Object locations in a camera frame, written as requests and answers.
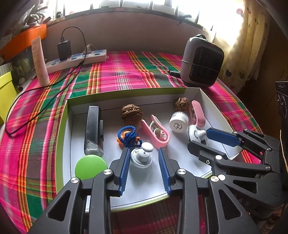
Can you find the black charger adapter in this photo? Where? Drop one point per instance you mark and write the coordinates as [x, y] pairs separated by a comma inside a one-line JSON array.
[[64, 49]]

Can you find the white power strip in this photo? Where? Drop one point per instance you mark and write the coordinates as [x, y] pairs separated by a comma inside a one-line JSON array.
[[94, 57]]

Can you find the black rectangular device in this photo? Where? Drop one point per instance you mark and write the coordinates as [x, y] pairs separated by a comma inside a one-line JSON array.
[[94, 132]]

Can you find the pink clip holder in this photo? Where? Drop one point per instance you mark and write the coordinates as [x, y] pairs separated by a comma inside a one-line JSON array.
[[156, 133]]

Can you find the white round jar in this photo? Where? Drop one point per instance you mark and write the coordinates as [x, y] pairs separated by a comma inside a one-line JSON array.
[[178, 122]]

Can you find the pink green plaid tablecloth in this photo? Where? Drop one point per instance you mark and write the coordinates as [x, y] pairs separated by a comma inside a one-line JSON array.
[[28, 158]]

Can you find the yellow box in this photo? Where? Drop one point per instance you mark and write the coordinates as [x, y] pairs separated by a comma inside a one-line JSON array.
[[7, 95]]

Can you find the brown walnut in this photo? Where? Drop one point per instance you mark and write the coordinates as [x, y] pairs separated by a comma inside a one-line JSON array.
[[181, 104], [131, 114]]

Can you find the white panda fan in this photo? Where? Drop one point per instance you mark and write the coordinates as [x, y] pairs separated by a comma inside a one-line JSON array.
[[197, 134]]

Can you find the orange tray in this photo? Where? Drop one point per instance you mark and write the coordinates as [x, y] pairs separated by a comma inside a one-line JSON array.
[[22, 41]]

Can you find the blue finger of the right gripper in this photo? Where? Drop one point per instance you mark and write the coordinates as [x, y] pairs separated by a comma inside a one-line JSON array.
[[204, 153], [223, 137]]

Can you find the blue cord orange charm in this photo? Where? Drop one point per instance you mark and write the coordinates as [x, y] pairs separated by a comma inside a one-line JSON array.
[[127, 137]]

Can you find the green cap mushroom toy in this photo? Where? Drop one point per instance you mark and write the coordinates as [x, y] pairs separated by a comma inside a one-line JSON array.
[[89, 166]]

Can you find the white knob suction holder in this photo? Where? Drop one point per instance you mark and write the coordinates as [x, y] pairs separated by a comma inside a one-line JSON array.
[[141, 157]]

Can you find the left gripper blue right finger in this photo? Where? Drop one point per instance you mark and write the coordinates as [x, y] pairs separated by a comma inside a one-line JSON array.
[[165, 167]]

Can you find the striped white box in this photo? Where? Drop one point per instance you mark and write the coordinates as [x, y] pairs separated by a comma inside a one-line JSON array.
[[6, 68]]

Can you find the floral cream curtain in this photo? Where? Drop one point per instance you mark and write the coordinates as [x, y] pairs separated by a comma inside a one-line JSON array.
[[241, 29]]

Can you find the grey black space heater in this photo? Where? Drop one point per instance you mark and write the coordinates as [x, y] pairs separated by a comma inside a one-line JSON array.
[[201, 62]]

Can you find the pink oblong case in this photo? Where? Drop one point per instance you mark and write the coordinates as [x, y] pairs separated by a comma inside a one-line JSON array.
[[196, 114]]

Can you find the beige cosmetic tube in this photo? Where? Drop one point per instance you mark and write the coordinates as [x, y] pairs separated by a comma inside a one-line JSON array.
[[39, 62]]

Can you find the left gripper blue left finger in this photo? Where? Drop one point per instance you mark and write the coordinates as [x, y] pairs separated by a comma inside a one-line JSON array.
[[124, 170]]

